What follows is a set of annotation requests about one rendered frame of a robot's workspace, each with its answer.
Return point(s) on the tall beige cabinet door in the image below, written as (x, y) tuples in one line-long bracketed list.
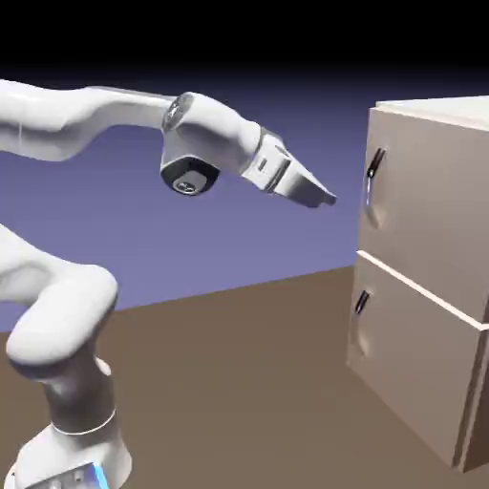
[(424, 214)]

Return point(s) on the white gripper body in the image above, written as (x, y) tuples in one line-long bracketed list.
[(298, 182)]

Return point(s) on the short beige cabinet door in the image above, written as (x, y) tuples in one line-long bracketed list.
[(412, 363)]

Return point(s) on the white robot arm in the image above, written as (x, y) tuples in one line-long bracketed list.
[(206, 130)]

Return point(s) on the beige cabinet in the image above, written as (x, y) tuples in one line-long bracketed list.
[(428, 267)]

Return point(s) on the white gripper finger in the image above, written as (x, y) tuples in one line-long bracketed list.
[(329, 199)]

